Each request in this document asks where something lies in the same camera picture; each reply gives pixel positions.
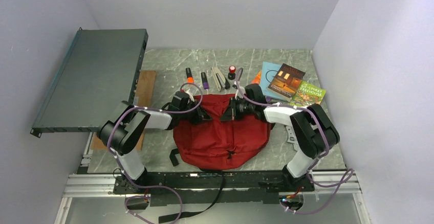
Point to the light blue booklet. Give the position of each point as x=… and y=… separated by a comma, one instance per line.
x=269, y=70

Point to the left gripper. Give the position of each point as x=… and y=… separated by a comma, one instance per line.
x=200, y=112

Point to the purple highlighter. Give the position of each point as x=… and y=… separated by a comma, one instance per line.
x=204, y=81

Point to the purple Roald Dahl book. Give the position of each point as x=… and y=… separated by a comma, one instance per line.
x=257, y=78

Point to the grey black stapler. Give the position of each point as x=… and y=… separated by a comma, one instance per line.
x=220, y=80

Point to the dark house cover book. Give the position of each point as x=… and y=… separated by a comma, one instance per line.
x=286, y=81

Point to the orange highlighter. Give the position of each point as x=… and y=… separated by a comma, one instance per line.
x=189, y=75

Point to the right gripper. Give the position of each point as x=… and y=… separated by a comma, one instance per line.
x=231, y=112

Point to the red black stamp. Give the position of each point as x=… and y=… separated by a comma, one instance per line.
x=231, y=72

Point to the wooden board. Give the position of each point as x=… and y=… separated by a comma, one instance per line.
x=143, y=94

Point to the red backpack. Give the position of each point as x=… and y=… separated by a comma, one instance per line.
x=217, y=145

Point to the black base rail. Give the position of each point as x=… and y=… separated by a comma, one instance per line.
x=203, y=187

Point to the orange handled adjustable wrench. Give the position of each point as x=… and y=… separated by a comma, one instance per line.
x=291, y=138

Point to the dark grey rack server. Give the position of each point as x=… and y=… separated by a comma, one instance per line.
x=100, y=69

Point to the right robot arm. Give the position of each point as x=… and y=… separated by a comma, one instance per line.
x=314, y=131

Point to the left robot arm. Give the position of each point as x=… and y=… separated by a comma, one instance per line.
x=122, y=131

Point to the green Treehouse book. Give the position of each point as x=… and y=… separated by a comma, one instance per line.
x=307, y=94

